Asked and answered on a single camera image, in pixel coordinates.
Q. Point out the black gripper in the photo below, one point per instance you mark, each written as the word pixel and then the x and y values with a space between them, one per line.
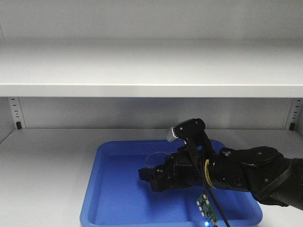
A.
pixel 182 169

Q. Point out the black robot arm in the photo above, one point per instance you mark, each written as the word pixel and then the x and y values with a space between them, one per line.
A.
pixel 271 178

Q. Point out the grey upper cabinet shelf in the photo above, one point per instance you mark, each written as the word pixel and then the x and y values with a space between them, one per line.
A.
pixel 104 68

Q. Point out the blue plastic tray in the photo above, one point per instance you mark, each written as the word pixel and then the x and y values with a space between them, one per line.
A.
pixel 116 197

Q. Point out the green circuit board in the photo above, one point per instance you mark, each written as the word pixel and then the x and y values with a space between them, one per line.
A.
pixel 206 210

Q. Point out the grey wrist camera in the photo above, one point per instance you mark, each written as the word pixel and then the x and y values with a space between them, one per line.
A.
pixel 185 129

